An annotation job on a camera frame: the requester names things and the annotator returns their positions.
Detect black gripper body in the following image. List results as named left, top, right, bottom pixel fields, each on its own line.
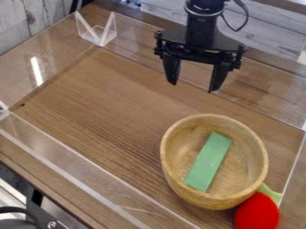
left=154, top=27, right=248, bottom=71

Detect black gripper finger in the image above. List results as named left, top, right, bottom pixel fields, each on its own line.
left=210, top=63, right=231, bottom=92
left=163, top=53, right=181, bottom=85

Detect brown wooden bowl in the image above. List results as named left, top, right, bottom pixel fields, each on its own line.
left=161, top=114, right=269, bottom=210

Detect green foam block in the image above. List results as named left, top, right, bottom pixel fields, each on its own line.
left=185, top=132, right=233, bottom=192

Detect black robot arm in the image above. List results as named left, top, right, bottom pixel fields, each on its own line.
left=154, top=0, right=249, bottom=92

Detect red plush strawberry toy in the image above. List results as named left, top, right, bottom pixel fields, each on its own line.
left=234, top=183, right=282, bottom=229

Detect clear acrylic corner bracket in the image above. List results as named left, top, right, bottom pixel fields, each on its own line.
left=74, top=12, right=118, bottom=47

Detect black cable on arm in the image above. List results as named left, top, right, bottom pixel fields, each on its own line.
left=221, top=0, right=252, bottom=33

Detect clear acrylic enclosure wall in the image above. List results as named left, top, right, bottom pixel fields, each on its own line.
left=0, top=102, right=199, bottom=229

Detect black table clamp bracket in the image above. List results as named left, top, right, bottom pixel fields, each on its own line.
left=0, top=190, right=70, bottom=229

